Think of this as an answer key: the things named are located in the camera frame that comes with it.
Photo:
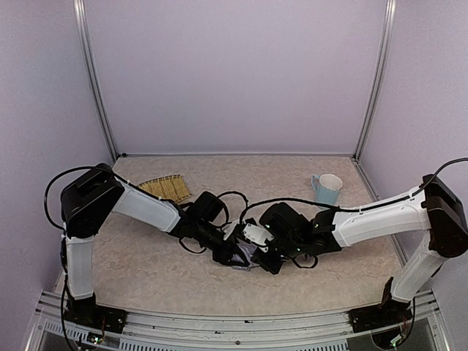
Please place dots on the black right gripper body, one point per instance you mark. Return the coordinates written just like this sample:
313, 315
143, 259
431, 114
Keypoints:
268, 263

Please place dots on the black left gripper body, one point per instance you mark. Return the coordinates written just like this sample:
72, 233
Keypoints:
224, 252

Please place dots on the lilac umbrella with black lining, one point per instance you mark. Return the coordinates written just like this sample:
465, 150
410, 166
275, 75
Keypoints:
243, 257

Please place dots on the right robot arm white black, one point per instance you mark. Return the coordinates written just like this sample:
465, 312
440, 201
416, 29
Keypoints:
431, 208

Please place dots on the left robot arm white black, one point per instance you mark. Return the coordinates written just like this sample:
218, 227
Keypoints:
87, 202

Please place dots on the woven bamboo tray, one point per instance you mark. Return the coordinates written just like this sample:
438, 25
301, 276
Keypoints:
171, 187

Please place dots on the light blue plastic jug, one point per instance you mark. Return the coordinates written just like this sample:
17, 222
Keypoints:
327, 188

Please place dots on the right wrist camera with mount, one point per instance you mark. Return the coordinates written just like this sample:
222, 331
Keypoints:
256, 235

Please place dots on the aluminium front rail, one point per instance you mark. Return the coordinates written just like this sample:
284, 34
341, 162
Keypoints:
421, 329

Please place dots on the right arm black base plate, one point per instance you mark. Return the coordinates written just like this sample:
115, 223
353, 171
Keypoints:
377, 316

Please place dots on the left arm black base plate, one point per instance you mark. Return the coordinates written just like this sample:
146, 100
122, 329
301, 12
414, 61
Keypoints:
93, 316

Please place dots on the aluminium corner post right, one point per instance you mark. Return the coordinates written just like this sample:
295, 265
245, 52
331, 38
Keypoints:
379, 73

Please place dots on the aluminium corner post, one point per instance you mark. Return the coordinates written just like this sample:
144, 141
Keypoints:
85, 40
379, 73

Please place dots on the aluminium corner post left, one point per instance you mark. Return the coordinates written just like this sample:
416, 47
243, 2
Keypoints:
85, 40

